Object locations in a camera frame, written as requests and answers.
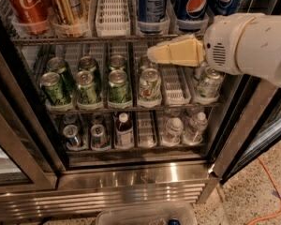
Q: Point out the empty white tray shelf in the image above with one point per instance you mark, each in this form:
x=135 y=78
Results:
x=174 y=90
x=112 y=18
x=146 y=130

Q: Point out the silver blue can front left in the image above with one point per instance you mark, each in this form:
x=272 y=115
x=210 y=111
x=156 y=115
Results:
x=73 y=135

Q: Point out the empty white tray middle shelf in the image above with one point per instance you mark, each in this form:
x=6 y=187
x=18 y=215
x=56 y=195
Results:
x=174 y=90

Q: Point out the red coca cola can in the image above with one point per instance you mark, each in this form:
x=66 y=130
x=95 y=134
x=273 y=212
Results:
x=32 y=13

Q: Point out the clear water bottle right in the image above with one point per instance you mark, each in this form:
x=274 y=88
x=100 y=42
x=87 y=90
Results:
x=194 y=129

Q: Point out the clear plastic bin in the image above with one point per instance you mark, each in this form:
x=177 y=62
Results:
x=163 y=213

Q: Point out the empty white tray top shelf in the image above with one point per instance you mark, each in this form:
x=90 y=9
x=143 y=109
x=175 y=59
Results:
x=112 y=18

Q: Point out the white diet can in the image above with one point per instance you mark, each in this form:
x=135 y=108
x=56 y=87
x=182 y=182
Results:
x=145 y=63
x=150 y=83

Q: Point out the white green can front right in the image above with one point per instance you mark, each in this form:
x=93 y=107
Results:
x=209 y=83

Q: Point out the open fridge glass door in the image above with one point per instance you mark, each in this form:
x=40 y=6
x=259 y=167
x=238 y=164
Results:
x=245 y=124

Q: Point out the empty white tray bottom shelf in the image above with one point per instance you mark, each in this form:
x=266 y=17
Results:
x=146 y=130

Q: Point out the green can front left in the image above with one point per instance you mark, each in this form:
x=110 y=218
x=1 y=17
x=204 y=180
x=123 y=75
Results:
x=55 y=89

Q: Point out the white diet can back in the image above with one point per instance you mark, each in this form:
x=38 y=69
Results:
x=145 y=63

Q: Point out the silver blue can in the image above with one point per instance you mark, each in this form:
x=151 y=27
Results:
x=71 y=119
x=73 y=135
x=99 y=138
x=97 y=119

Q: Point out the clear water bottle left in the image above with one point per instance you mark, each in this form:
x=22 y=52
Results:
x=173 y=130

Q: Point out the gold soda can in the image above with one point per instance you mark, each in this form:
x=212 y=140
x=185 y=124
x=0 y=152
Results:
x=71 y=16

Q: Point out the clear water bottle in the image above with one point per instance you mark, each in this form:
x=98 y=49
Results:
x=194 y=129
x=173 y=130

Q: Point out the stainless steel fridge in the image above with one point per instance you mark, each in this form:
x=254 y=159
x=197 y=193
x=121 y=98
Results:
x=41 y=174

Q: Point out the dark juice bottle white cap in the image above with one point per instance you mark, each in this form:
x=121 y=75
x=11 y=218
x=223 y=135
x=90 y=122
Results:
x=124 y=131

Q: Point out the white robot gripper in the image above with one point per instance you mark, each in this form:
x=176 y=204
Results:
x=225 y=44

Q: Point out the green can back left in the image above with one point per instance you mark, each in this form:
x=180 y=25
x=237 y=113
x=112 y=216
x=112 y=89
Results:
x=60 y=66

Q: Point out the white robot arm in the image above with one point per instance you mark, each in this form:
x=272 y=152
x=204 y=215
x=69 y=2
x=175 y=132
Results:
x=241 y=43

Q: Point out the silver blue can back left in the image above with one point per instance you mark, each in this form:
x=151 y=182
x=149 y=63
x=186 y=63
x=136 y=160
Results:
x=71 y=119

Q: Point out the white diet can front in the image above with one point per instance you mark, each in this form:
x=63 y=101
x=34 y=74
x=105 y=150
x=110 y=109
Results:
x=150 y=83

